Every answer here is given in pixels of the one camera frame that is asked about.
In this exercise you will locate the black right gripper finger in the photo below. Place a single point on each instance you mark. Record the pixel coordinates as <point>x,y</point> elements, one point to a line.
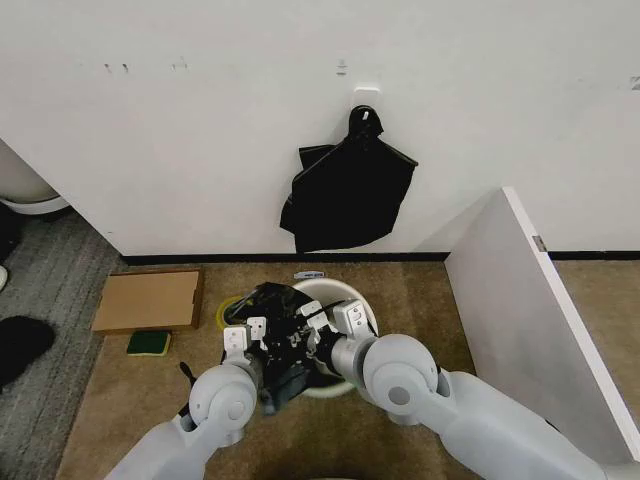
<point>313,347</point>

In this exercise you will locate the black garbage bag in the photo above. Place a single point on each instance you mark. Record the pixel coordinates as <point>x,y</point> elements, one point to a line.
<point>272,300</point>

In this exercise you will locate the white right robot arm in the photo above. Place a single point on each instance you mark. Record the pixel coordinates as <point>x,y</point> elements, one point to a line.
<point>400,382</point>

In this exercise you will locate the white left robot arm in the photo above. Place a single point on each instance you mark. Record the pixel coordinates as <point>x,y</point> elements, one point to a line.
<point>220,400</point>

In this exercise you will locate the white round trash bin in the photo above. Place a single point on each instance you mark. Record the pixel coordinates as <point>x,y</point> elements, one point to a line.
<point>345,290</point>

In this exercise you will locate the black bag hanging on hook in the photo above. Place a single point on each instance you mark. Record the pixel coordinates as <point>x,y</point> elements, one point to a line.
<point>350,200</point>

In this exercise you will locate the small white label strip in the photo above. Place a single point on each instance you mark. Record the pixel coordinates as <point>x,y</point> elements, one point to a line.
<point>308,274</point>

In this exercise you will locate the yellow tape roll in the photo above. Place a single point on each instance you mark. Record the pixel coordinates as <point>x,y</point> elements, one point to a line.
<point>227,307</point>

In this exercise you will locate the black baseboard strip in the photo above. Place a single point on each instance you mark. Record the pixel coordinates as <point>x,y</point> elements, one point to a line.
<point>280,259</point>

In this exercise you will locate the green and yellow sponge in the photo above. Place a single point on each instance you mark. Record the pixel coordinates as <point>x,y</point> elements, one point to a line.
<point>148,343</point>

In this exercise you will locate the flat brown cardboard box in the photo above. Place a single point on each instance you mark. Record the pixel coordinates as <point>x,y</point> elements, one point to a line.
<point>150,300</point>

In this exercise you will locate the white partition panel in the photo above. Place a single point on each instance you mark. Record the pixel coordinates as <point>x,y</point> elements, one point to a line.
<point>525,310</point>

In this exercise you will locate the silver metal hinge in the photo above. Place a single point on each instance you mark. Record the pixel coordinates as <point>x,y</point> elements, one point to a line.
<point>539,244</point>

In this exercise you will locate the black shoe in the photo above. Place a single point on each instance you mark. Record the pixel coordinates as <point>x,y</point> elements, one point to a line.
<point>22,345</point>

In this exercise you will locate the white shoe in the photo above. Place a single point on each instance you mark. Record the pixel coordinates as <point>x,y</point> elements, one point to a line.
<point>2,277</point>

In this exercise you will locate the white round chair base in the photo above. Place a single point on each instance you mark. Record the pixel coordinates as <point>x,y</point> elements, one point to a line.
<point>25,192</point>

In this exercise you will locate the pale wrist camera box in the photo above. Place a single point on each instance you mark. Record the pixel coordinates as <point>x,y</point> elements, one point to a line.
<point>257,328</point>
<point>312,308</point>

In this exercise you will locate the white wall hook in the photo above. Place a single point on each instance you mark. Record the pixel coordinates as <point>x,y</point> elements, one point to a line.
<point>366,93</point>

